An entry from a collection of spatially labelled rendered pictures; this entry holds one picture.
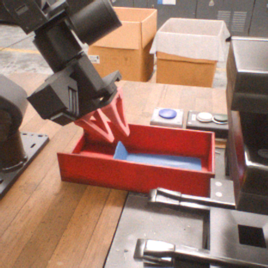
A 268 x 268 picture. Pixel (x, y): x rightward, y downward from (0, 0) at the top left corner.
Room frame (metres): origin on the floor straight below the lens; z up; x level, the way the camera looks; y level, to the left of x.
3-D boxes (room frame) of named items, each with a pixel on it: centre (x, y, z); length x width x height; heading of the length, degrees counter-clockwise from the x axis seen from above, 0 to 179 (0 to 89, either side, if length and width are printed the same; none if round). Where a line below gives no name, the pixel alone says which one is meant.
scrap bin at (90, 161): (0.43, -0.01, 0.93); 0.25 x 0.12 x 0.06; 78
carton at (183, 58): (2.65, -0.51, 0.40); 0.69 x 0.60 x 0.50; 163
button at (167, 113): (0.58, -0.07, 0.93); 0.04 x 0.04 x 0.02
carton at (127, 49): (2.76, 0.11, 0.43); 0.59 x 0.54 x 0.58; 164
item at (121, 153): (0.42, -0.04, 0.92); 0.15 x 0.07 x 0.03; 82
